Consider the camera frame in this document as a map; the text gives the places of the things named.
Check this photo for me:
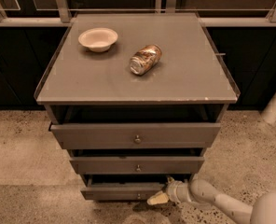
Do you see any metal railing frame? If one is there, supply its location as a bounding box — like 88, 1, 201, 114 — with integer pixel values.
0, 0, 276, 28

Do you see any grey drawer cabinet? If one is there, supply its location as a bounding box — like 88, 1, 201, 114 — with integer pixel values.
34, 12, 241, 202

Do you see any white paper bowl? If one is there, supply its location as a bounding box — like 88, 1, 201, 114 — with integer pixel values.
78, 28, 118, 52

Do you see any grey bottom drawer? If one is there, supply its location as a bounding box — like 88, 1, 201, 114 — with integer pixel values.
79, 174, 195, 202

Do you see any crushed brown soda can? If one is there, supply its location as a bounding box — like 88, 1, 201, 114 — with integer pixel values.
130, 45, 162, 76

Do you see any grey top drawer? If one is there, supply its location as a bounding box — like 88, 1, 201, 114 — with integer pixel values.
50, 123, 220, 149

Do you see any grey drawer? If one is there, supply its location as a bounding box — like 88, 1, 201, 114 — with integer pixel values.
70, 156, 204, 175
50, 123, 220, 149
79, 174, 195, 202

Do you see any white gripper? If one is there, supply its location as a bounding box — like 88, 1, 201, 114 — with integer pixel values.
147, 175, 191, 205

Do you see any grey middle drawer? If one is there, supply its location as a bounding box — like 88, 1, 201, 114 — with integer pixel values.
70, 156, 204, 175

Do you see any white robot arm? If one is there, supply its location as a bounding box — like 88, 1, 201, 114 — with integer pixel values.
147, 176, 276, 224

